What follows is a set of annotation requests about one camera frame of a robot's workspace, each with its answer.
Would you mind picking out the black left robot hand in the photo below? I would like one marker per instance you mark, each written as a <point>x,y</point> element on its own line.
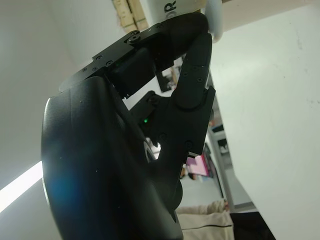
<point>100,162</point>

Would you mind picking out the cream two-slot toaster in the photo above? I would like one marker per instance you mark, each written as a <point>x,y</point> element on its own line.
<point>160,10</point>

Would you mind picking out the beige cloth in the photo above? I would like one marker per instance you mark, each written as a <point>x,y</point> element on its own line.
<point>205,225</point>

